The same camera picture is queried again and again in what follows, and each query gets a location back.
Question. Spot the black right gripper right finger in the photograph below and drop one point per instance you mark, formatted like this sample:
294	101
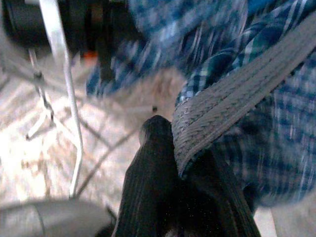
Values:
219	202

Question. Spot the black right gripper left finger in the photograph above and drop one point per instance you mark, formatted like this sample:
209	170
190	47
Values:
148	187

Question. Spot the blue plaid shirt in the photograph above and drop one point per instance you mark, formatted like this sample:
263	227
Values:
284	135

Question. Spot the grey woven hanger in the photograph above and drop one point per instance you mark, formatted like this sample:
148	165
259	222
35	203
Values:
222	106

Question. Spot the white folding table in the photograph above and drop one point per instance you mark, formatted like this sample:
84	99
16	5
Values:
71	86

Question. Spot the black cylindrical object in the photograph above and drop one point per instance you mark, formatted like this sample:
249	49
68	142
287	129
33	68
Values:
24	24

